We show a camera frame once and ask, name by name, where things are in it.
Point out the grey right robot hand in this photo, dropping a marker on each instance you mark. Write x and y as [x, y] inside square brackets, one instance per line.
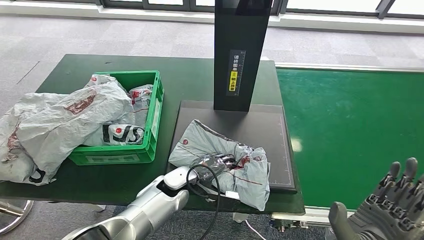
[381, 212]

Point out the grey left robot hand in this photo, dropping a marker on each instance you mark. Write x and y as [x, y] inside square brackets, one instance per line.
[212, 167]

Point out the long white parcel bag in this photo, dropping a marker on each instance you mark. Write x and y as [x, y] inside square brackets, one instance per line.
[248, 185]

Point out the white bag black-red print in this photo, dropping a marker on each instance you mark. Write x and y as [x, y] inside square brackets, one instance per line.
[122, 134]

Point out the grey-white parcel bag red print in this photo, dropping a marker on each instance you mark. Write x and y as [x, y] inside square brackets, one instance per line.
[66, 126]

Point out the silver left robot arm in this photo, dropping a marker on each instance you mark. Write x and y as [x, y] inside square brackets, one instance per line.
[145, 208]

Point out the green conveyor belt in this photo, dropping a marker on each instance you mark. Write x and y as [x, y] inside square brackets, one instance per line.
[348, 116]

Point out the black inbound scanner machine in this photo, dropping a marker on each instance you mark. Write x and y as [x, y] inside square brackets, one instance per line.
[238, 66]

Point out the white parcel bag black letters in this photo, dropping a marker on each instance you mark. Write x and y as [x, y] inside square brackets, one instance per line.
[38, 177]

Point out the white parcel bag red print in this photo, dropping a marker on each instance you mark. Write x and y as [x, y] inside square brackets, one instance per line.
[10, 159]

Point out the green plastic crate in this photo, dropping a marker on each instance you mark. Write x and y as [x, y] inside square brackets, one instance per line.
[145, 152]

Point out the white crate label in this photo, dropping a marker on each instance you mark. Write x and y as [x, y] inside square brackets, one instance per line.
[155, 119]

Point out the dark green table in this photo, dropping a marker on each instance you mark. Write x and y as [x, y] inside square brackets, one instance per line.
[192, 79]

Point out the black yellow scanner label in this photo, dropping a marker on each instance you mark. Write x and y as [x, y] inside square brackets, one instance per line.
[236, 73]

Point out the shiny metal chair base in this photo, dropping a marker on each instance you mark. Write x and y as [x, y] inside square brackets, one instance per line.
[23, 207]

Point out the white window ledge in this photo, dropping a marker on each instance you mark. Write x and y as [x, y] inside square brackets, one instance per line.
[66, 11]

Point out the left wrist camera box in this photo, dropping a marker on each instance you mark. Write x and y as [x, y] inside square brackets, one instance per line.
[228, 194]

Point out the aluminium conveyor frame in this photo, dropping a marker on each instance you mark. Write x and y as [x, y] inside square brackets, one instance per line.
[311, 215]

